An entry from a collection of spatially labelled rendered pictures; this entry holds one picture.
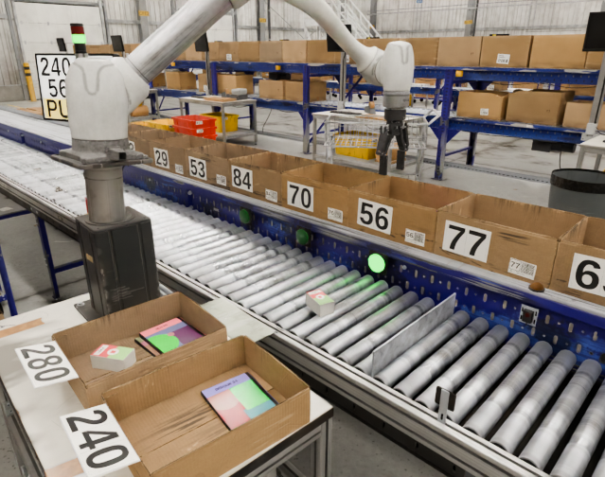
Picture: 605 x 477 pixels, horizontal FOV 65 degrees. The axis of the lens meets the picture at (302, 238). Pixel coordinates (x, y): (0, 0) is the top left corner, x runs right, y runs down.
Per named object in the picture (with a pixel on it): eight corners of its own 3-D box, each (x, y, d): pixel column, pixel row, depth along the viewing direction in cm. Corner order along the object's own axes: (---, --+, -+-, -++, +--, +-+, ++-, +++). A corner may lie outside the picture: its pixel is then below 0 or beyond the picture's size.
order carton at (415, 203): (346, 228, 194) (347, 188, 188) (387, 212, 214) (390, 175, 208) (432, 255, 169) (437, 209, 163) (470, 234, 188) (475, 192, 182)
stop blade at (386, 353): (370, 378, 130) (372, 350, 127) (451, 315, 161) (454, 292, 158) (372, 379, 130) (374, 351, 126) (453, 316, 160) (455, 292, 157)
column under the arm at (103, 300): (102, 339, 142) (83, 238, 130) (74, 307, 160) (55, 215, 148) (180, 309, 159) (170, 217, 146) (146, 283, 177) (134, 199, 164)
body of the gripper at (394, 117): (398, 110, 157) (396, 137, 161) (411, 107, 163) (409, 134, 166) (379, 108, 162) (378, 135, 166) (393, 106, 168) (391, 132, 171)
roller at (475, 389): (431, 428, 116) (433, 412, 114) (514, 341, 150) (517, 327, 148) (450, 438, 112) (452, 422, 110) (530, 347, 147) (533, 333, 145)
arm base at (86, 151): (91, 166, 125) (88, 145, 124) (57, 154, 140) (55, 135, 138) (152, 160, 138) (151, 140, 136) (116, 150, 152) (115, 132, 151)
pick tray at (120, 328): (56, 364, 131) (49, 334, 127) (182, 317, 154) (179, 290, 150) (91, 421, 111) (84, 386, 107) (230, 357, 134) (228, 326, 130)
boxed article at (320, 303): (334, 301, 155) (334, 313, 156) (319, 288, 163) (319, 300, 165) (319, 305, 152) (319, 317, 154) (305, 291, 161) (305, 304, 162)
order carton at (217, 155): (186, 178, 270) (184, 149, 264) (227, 169, 290) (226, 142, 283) (229, 191, 244) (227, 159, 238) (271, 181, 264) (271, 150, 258)
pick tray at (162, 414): (104, 428, 109) (97, 393, 105) (245, 363, 131) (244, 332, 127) (155, 516, 88) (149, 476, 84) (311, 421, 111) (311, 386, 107)
